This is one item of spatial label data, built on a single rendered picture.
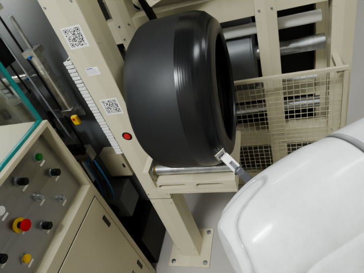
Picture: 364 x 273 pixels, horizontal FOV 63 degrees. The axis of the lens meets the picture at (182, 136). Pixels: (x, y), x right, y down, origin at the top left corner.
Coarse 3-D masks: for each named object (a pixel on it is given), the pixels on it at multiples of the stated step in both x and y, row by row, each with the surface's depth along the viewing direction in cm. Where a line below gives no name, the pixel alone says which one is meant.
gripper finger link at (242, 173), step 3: (237, 168) 98; (240, 168) 97; (240, 171) 97; (243, 171) 97; (240, 174) 97; (243, 174) 96; (246, 174) 96; (243, 177) 96; (246, 177) 95; (249, 177) 95; (246, 180) 95; (249, 180) 94
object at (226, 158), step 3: (225, 153) 104; (225, 156) 104; (228, 156) 103; (222, 159) 104; (225, 159) 103; (228, 159) 103; (231, 159) 103; (225, 162) 103; (228, 162) 103; (234, 162) 102; (228, 165) 102; (237, 165) 101; (231, 168) 102; (234, 171) 101
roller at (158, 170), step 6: (222, 162) 120; (156, 168) 128; (162, 168) 127; (168, 168) 126; (174, 168) 126; (180, 168) 125; (186, 168) 124; (192, 168) 123; (198, 168) 122; (204, 168) 121; (210, 168) 121; (216, 168) 120; (222, 168) 119; (228, 168) 119; (156, 174) 130
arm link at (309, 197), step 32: (288, 160) 37; (320, 160) 35; (352, 160) 34; (256, 192) 35; (288, 192) 33; (320, 192) 32; (352, 192) 32; (224, 224) 36; (256, 224) 33; (288, 224) 32; (320, 224) 31; (352, 224) 32; (256, 256) 32; (288, 256) 31; (320, 256) 32; (352, 256) 32
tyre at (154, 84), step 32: (160, 32) 95; (192, 32) 91; (128, 64) 95; (160, 64) 90; (192, 64) 87; (224, 64) 133; (128, 96) 95; (160, 96) 90; (192, 96) 87; (224, 96) 139; (160, 128) 94; (192, 128) 91; (224, 128) 100; (160, 160) 105; (192, 160) 103
